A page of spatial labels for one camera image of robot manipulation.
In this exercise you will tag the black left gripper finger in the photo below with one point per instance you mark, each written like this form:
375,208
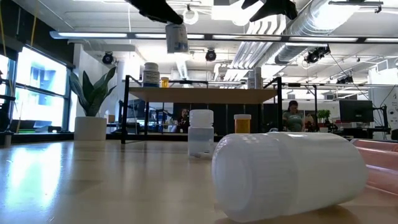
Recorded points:
155,7
152,16

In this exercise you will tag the white Trader Joe's melatonin bottle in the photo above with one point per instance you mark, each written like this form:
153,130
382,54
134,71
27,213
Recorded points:
176,39
151,77

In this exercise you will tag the orange pill bottle white cap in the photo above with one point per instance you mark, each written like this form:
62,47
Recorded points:
164,82
242,126

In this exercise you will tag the tall thin white labelled tube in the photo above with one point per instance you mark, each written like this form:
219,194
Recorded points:
258,77

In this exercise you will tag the clear plastic bottle white cap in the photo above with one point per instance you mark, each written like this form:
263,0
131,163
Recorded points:
201,137

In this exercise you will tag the plain white plastic bottle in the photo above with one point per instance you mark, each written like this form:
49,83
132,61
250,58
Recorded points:
295,174

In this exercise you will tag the wooden shelf black metal legs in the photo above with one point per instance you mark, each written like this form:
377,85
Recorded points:
202,96

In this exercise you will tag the black ceiling spotlight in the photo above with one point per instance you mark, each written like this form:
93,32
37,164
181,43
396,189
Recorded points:
211,55
108,58

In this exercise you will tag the black track light cluster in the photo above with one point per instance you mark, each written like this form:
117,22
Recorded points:
315,56

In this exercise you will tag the long ceiling light bar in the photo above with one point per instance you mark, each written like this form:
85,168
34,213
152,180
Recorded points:
93,35

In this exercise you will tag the green snake plant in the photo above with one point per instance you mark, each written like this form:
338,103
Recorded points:
91,96

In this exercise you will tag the person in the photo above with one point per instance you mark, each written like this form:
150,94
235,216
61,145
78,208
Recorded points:
293,119
183,121

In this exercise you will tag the small green office plant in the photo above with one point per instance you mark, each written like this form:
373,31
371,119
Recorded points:
324,114

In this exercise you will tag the white blue round object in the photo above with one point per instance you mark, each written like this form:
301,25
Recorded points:
273,130

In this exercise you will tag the white plant pot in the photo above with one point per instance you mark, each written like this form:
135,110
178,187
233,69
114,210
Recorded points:
90,128

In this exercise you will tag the large bright window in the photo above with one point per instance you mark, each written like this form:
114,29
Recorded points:
40,81

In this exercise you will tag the black computer monitor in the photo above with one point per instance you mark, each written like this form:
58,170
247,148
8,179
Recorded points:
356,111

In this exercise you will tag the black equipment stand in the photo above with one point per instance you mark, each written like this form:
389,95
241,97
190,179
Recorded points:
7,138

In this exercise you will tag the silver ventilation duct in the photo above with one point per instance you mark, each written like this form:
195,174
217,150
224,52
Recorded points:
311,25

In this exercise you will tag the black aluminium table frame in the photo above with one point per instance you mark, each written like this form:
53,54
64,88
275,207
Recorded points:
46,137

